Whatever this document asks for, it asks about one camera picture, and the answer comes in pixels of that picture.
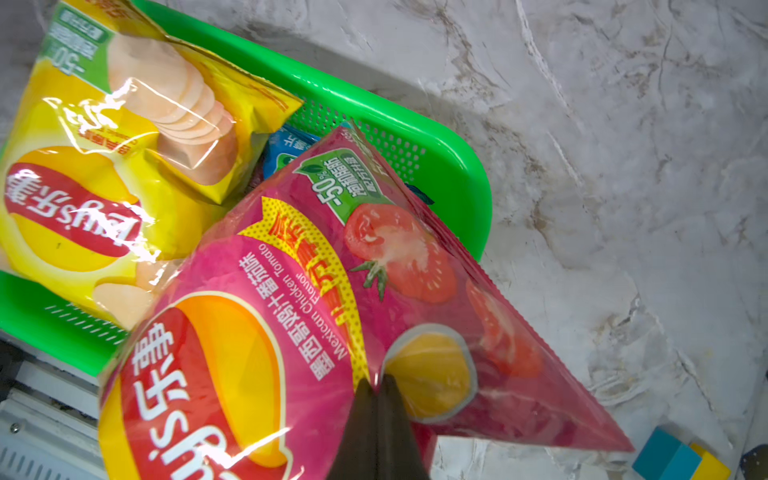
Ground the blue potato chips bag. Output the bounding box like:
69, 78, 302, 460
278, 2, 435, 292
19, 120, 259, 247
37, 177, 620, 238
262, 125, 320, 180

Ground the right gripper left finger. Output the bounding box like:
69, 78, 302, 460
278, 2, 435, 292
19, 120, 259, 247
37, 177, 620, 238
326, 379, 378, 480

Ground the pink potato chips bag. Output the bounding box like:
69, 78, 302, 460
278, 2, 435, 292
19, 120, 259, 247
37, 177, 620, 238
98, 125, 632, 479

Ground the yellow potato chips bag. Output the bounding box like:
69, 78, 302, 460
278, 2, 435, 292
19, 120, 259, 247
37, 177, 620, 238
1, 1, 302, 329

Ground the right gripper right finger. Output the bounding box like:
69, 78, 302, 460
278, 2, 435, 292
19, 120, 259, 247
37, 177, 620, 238
376, 375, 429, 480

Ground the blue yellow block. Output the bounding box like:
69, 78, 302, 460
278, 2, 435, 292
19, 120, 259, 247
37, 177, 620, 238
632, 427, 732, 480

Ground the aluminium mounting rail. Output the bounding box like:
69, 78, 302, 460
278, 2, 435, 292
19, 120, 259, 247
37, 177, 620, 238
1, 340, 107, 480

